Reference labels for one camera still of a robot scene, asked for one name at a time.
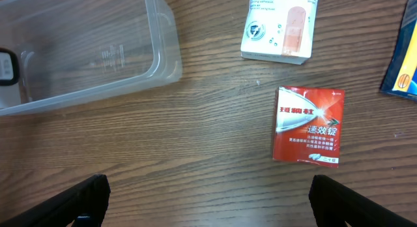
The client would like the red medicine box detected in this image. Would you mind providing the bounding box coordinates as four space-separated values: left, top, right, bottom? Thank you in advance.
272 85 345 168

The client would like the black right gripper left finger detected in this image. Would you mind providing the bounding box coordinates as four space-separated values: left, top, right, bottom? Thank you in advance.
1 174 111 227

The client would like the clear plastic container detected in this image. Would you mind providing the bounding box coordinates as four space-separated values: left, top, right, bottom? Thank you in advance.
1 0 182 115

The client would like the blue yellow VapoDrops box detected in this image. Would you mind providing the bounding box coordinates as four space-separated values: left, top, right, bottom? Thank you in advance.
381 0 416 101

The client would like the white Hansaplast plaster box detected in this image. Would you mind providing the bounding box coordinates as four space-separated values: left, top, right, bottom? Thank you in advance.
240 0 319 65

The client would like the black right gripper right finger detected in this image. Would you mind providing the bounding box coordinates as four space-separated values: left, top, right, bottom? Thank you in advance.
309 175 416 227

